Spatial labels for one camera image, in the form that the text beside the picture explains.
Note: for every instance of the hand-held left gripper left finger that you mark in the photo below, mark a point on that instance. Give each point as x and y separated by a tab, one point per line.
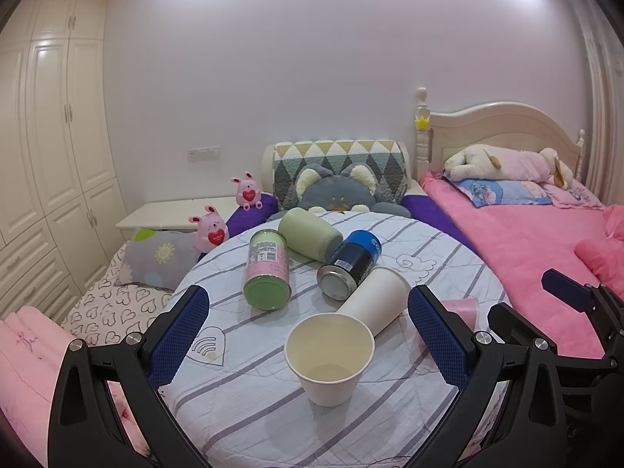
179	332

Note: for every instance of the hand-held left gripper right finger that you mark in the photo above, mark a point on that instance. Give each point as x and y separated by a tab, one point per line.
438	336

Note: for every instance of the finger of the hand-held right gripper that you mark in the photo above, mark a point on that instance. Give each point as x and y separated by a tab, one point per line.
568	291
508	322

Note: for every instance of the tall white paper cup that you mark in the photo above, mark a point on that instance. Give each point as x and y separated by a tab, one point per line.
378	297

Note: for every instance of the pink plastic cup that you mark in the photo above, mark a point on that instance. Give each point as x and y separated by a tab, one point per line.
460	313

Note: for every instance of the wide white paper cup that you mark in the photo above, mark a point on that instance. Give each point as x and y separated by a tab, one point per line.
329	358

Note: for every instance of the light green cup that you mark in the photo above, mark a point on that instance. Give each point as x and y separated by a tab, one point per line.
309	234

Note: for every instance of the pink bedsheet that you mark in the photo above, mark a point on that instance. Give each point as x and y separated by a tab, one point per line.
516	248

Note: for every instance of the heart print bedsheet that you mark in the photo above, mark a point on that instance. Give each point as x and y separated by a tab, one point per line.
117	307

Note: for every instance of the grey flower print pillow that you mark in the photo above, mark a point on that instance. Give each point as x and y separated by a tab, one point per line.
156	258

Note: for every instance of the striped round tablecloth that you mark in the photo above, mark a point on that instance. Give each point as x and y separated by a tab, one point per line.
243	380

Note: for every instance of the pink bunny plush toy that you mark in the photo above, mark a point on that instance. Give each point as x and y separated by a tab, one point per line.
210	231
247	192

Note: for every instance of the green and pink can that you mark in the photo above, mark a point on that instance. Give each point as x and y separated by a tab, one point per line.
267	268

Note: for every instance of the blue metal can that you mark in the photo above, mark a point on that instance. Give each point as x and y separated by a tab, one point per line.
356	258

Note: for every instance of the blue cartoon pillow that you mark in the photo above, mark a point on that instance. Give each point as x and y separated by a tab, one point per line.
502	192

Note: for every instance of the white nightstand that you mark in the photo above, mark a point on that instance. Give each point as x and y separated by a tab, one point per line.
161	214

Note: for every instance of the purple blanket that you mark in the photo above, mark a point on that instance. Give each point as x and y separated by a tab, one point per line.
248	218

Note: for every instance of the cream and pink plush toy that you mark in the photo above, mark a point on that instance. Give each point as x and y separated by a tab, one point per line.
512	163

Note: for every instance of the light pink blanket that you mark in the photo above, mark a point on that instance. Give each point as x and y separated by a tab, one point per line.
24	365

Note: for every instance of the grey cat cushion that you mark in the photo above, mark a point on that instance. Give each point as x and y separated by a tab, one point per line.
336	195

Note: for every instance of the cream wooden bed headboard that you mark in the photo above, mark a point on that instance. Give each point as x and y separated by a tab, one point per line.
487	126

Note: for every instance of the pale curtain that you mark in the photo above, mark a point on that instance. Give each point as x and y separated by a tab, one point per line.
602	107

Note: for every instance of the triangle pattern quilted cover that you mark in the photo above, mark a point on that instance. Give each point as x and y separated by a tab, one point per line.
341	153

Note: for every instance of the yellow star sticker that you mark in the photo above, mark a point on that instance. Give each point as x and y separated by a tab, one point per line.
421	122

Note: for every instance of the cream wardrobe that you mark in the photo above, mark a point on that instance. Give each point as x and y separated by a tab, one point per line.
48	131

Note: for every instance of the white wall socket panel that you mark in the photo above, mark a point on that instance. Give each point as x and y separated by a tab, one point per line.
203	153

